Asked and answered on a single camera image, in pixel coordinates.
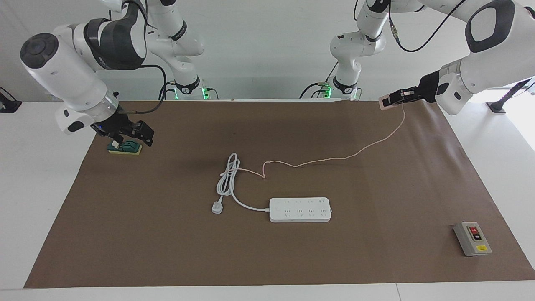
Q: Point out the grey push button box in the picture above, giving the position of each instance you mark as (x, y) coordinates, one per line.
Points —
(472, 240)

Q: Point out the black stand with clamp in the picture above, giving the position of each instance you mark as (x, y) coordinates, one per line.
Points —
(496, 107)

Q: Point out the black table clamp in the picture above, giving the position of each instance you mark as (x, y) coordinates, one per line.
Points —
(8, 105)

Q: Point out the brown table mat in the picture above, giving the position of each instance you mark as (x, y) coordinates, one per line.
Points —
(292, 259)

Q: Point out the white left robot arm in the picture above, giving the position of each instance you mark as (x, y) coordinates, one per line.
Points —
(493, 62)

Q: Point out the white power strip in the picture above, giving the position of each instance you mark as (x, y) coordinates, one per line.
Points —
(300, 210)

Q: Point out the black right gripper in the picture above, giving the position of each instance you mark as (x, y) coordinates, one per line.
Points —
(119, 125)

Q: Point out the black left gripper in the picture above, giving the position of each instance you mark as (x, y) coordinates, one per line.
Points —
(427, 88)

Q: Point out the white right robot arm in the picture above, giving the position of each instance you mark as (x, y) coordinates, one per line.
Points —
(62, 75)

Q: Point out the green knife switch yellow base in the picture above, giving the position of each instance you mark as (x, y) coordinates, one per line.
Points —
(129, 148)

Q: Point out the pink charger block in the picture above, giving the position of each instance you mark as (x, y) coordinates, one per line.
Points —
(383, 103)

